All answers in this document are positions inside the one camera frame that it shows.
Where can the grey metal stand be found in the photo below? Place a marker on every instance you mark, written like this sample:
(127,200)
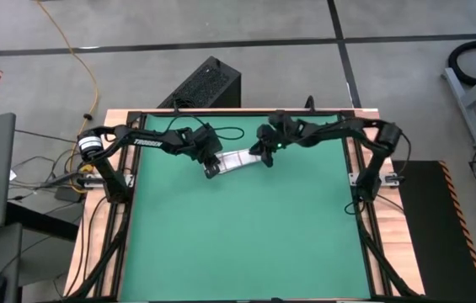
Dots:
(465,109)

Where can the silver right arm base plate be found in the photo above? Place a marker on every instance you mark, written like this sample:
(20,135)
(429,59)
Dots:
(391,180)

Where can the green table mat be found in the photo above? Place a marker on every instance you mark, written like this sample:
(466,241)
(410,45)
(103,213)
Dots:
(242,235)

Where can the white paper tag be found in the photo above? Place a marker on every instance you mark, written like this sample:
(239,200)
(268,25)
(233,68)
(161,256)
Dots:
(13,172)

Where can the black power brick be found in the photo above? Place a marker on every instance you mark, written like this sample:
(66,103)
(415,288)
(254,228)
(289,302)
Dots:
(67,194)

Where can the black table clamp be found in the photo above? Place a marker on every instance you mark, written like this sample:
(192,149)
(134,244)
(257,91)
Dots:
(175,106)
(310,104)

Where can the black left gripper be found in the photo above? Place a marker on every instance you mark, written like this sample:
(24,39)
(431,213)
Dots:
(204,143)

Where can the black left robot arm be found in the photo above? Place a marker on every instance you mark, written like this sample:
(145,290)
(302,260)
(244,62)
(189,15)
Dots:
(145,141)

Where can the black computer tower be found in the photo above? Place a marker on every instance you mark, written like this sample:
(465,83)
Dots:
(208,84)

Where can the white red-checked towel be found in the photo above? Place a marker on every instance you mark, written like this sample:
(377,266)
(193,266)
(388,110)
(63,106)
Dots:
(237,160)

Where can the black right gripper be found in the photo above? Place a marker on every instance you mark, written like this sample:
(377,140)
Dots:
(281,130)

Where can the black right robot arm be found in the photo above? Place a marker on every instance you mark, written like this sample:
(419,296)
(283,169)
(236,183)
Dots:
(347,126)

